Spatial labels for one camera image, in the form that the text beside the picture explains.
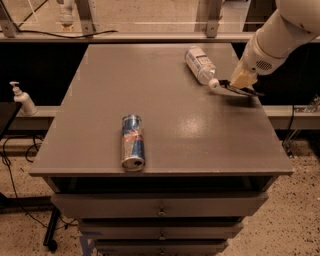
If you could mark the white hanging bottle background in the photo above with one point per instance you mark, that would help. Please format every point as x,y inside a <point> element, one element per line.
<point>66,12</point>

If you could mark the metal frame rail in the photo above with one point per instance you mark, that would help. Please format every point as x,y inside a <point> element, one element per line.
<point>136,20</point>

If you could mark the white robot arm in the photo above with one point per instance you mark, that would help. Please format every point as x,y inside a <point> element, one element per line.
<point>293,24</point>

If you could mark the top grey drawer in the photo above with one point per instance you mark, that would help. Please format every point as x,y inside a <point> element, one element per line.
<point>163,205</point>

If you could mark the middle grey drawer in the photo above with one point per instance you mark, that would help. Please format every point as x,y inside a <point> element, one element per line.
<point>161,230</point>

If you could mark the clear plastic bottle blue label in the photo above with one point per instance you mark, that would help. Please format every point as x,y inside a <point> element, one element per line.
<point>201,66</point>

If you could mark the black rxbar chocolate bar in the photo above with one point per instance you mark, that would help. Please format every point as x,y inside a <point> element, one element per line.
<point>242,91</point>

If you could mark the grey drawer cabinet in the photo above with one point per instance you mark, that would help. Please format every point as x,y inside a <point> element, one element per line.
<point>195,140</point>

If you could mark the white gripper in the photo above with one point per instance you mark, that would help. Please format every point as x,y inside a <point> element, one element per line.
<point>256,58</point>

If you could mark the black table leg with caster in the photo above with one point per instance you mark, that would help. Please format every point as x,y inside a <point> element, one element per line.
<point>49,241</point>

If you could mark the blue silver energy drink can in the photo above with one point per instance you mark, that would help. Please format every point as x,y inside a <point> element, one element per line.
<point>133,155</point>

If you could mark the grey drawer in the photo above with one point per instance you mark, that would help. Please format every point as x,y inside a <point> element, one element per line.
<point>163,205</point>
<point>160,248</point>
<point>161,230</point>

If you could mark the bottom grey drawer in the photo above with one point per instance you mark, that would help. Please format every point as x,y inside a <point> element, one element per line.
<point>160,248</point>

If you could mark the white pump dispenser bottle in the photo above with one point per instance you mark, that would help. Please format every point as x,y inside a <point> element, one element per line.
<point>28,107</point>

